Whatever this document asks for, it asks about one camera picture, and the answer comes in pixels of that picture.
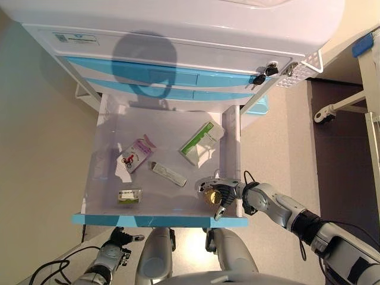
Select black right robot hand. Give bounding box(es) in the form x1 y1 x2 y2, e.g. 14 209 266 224
195 176 240 221

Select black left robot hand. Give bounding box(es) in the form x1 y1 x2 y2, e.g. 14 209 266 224
109 227 145 247

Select yellow pill bottle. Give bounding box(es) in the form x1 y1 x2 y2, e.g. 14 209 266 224
203 189 223 206

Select blue front cart drawer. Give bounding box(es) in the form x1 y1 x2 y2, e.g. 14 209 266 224
84 78 264 102
63 55 273 89
70 93 249 228

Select green white medicine box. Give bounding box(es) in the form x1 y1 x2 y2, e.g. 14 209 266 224
179 121 226 166

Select pink white medicine box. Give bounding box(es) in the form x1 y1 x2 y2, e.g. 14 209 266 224
116 135 158 174

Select small green white box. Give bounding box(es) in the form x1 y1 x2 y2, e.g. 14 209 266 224
116 189 144 205

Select silver right robot leg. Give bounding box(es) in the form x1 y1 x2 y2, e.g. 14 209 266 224
204 227 259 274

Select silver ointment tube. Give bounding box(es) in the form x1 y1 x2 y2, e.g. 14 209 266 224
147 161 188 188

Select grey robot torso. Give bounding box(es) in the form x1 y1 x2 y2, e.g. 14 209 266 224
153 269 306 285

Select blue lid waste bin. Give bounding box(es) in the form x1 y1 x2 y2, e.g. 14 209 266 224
245 94 270 116

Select black cart keys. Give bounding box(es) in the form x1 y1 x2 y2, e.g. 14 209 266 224
245 65 279 90

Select silver cart latch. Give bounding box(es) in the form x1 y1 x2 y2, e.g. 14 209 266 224
281 62 299 77

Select white hanging cart bin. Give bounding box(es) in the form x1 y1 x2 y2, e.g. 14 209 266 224
74 83 102 113

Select white hospital bed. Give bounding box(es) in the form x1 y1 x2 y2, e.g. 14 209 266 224
313 25 380 173

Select white blue medical cart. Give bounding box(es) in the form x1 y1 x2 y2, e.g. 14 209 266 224
0 0 347 133

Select blue bed corner bumper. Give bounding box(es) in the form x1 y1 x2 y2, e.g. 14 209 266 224
351 32 374 58

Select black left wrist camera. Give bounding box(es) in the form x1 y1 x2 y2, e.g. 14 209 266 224
120 248 133 267

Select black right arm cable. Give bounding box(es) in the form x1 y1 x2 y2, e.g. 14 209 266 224
242 170 259 192

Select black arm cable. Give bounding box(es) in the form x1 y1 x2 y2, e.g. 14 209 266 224
28 245 102 285
242 170 259 192

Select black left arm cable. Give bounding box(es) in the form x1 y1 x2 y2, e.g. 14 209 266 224
28 245 102 285

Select white wire basket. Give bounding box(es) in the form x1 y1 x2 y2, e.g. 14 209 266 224
274 49 324 88

